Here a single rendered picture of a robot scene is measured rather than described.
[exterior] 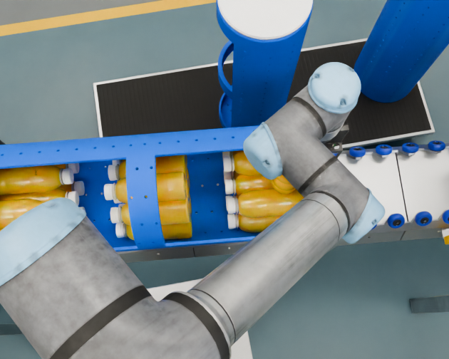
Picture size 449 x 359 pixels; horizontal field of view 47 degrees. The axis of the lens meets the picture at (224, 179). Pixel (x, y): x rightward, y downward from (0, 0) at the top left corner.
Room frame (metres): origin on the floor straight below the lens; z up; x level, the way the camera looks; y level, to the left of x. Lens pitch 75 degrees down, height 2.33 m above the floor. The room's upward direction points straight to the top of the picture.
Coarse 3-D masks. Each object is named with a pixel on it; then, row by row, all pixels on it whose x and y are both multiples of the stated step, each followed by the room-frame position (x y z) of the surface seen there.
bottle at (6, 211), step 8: (8, 200) 0.28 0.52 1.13; (16, 200) 0.28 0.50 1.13; (24, 200) 0.28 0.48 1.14; (32, 200) 0.28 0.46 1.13; (0, 208) 0.25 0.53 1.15; (8, 208) 0.25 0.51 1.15; (16, 208) 0.25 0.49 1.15; (24, 208) 0.25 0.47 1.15; (32, 208) 0.26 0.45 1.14; (0, 216) 0.24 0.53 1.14; (8, 216) 0.24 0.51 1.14; (16, 216) 0.24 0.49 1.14; (0, 224) 0.22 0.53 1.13; (8, 224) 0.22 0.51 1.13
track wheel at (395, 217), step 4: (392, 216) 0.27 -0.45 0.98; (396, 216) 0.27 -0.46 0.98; (400, 216) 0.27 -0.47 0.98; (388, 220) 0.26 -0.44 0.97; (392, 220) 0.26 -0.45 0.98; (396, 220) 0.26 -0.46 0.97; (400, 220) 0.26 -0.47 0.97; (404, 220) 0.26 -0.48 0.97; (388, 224) 0.25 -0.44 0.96; (392, 224) 0.25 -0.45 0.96; (396, 224) 0.25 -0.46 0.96; (400, 224) 0.25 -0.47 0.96; (396, 228) 0.24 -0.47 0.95
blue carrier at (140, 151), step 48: (48, 144) 0.40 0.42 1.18; (96, 144) 0.40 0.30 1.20; (144, 144) 0.39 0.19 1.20; (192, 144) 0.39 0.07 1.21; (240, 144) 0.39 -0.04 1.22; (96, 192) 0.34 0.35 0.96; (144, 192) 0.27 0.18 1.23; (192, 192) 0.34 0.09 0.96; (144, 240) 0.18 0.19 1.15; (192, 240) 0.20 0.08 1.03; (240, 240) 0.19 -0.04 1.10
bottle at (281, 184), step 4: (280, 176) 0.30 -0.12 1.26; (272, 180) 0.32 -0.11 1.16; (276, 180) 0.31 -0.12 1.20; (280, 180) 0.30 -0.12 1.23; (284, 180) 0.30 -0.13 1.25; (272, 184) 0.31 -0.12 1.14; (276, 184) 0.30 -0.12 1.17; (280, 184) 0.30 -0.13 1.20; (284, 184) 0.29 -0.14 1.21; (288, 184) 0.29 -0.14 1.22; (276, 188) 0.30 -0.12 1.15; (280, 188) 0.30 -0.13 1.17; (284, 188) 0.29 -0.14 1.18; (288, 188) 0.29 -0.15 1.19; (292, 188) 0.30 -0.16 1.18; (280, 192) 0.30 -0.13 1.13; (284, 192) 0.29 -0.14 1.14; (288, 192) 0.29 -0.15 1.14
